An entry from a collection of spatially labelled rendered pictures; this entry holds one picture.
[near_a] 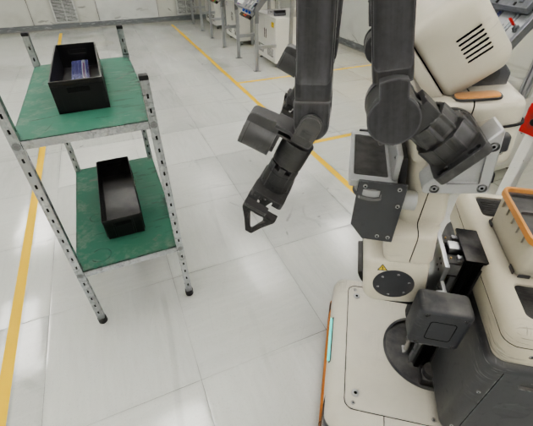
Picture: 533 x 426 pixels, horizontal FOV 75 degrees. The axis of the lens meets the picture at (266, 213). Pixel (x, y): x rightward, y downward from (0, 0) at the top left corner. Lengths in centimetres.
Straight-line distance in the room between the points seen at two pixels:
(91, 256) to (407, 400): 135
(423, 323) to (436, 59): 60
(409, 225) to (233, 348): 105
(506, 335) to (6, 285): 219
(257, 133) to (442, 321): 64
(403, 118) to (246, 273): 151
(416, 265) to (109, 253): 126
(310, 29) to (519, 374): 86
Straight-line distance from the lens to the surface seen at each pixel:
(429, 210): 90
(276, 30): 520
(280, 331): 172
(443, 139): 60
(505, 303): 96
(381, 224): 83
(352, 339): 141
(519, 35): 257
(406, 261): 94
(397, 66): 55
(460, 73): 72
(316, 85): 56
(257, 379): 161
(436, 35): 69
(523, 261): 101
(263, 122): 60
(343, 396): 130
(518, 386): 109
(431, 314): 95
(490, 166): 65
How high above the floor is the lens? 145
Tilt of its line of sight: 38 degrees down
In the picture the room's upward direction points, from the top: straight up
